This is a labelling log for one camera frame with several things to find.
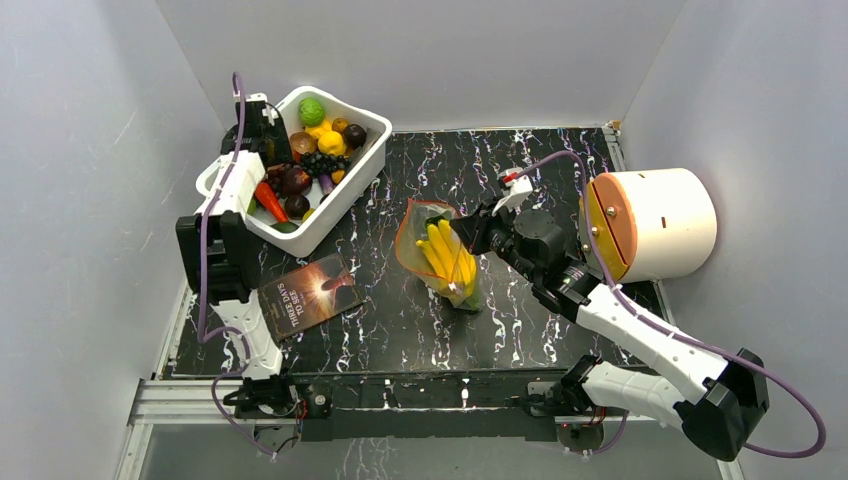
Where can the green round fruit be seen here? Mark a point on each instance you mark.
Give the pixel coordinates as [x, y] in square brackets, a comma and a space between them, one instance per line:
[311, 112]

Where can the yellow banana bunch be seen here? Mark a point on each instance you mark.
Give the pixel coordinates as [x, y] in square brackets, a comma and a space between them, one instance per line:
[450, 262]

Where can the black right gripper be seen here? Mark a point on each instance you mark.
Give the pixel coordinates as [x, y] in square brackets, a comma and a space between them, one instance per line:
[482, 229]

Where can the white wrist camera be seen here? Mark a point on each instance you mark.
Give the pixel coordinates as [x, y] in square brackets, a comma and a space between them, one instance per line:
[259, 112]
[515, 187]

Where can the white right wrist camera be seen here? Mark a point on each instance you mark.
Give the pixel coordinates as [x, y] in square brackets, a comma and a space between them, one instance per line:
[515, 187]

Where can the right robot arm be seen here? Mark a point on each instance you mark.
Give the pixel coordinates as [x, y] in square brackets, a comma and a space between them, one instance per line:
[715, 402]

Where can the dark plum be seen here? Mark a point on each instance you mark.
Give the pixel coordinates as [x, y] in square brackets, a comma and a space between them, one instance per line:
[295, 181]

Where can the green leafy vegetable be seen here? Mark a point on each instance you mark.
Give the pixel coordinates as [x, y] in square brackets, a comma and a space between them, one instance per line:
[464, 298]

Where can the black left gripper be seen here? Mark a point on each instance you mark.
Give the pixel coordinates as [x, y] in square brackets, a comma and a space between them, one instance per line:
[277, 133]

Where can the round cylinder with coloured lid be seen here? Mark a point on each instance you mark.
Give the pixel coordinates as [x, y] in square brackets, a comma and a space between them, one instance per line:
[649, 225]

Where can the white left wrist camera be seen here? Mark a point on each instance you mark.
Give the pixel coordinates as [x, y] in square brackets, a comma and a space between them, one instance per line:
[259, 112]

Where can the dark brown round fruit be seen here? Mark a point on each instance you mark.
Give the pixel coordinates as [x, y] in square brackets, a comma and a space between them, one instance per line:
[354, 135]

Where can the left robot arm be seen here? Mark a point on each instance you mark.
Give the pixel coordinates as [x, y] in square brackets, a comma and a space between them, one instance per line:
[221, 255]

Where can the dark grape bunch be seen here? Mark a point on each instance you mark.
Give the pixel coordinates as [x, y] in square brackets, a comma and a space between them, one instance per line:
[316, 164]

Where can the white plastic bin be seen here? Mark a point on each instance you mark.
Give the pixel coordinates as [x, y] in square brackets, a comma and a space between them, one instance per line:
[367, 162]

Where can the dark book with orange cover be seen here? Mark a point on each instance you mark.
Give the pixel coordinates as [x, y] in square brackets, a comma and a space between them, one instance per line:
[309, 296]

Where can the clear zip top bag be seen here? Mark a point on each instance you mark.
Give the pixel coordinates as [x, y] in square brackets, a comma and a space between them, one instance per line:
[427, 247]

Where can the red carrot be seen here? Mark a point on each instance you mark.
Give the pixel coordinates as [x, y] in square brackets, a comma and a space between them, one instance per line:
[267, 198]

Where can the black base bar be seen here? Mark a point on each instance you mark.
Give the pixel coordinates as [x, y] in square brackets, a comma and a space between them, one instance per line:
[449, 404]

